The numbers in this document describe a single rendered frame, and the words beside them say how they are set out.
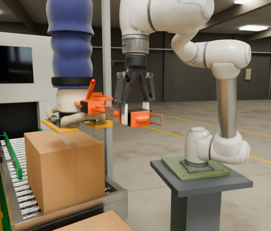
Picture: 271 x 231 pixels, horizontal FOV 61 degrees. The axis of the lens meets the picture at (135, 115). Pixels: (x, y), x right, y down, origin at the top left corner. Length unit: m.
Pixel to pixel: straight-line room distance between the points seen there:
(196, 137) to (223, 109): 0.29
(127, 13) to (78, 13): 0.51
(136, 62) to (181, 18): 0.19
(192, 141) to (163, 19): 0.97
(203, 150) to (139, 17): 1.00
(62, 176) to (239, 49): 1.18
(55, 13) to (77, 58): 0.23
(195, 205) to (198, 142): 0.40
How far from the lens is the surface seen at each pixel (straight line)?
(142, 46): 0.76
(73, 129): 1.16
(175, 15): 0.69
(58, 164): 1.48
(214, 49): 1.19
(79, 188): 1.58
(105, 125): 1.23
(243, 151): 1.48
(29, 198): 1.88
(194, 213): 1.66
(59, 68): 1.24
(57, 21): 1.26
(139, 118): 0.74
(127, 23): 0.76
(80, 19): 1.25
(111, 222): 1.49
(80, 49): 1.23
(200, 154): 1.54
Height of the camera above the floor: 1.37
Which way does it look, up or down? 9 degrees down
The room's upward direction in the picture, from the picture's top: straight up
